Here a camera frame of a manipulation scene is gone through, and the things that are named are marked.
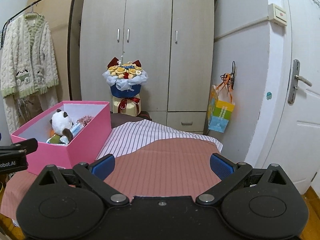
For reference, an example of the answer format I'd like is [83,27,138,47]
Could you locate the white tissue pack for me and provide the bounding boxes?
[71,123,84,136]

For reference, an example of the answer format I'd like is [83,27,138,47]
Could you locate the white striped sheet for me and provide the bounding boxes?
[96,119,224,161]

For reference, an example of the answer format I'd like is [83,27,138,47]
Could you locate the white door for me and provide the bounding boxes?
[250,0,320,195]

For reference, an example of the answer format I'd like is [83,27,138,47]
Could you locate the black wall hook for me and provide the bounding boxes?
[231,61,238,90]

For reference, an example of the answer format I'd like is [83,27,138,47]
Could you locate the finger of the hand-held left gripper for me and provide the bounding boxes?
[0,138,39,156]

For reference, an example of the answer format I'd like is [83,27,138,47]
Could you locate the pink cardboard box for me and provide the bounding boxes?
[10,101,112,176]

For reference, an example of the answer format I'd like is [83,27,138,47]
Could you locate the floral cloth doll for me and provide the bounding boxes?
[76,116,95,127]

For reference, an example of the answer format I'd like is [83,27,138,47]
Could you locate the flower bouquet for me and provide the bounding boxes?
[102,56,148,117]

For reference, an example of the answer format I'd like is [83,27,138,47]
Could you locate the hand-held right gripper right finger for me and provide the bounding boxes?
[196,152,294,205]

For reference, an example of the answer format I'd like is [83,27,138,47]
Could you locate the beige wall switch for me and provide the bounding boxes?
[268,3,288,27]

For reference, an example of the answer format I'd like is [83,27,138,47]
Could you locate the colourful paper gift bag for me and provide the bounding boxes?
[207,74,236,133]

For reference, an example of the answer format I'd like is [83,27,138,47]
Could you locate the metal door handle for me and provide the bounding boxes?
[287,59,313,105]

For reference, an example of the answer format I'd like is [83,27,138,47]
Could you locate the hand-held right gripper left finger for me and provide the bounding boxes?
[31,154,130,205]

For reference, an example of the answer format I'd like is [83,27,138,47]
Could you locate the wire hangers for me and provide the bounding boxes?
[0,28,7,50]

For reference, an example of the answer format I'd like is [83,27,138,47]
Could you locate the black clothes rack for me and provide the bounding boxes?
[0,0,77,101]

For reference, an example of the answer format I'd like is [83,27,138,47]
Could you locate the beige wooden wardrobe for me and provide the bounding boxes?
[79,0,216,133]

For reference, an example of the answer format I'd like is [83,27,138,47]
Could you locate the panda plush toy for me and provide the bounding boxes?
[50,109,75,141]

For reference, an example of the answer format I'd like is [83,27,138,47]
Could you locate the blue wet wipes pack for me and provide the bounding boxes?
[46,134,69,145]

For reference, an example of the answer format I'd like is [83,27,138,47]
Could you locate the dark brown cushion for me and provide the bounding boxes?
[110,112,152,131]

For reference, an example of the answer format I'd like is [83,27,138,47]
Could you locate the cream green knit cardigan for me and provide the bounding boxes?
[0,13,60,131]

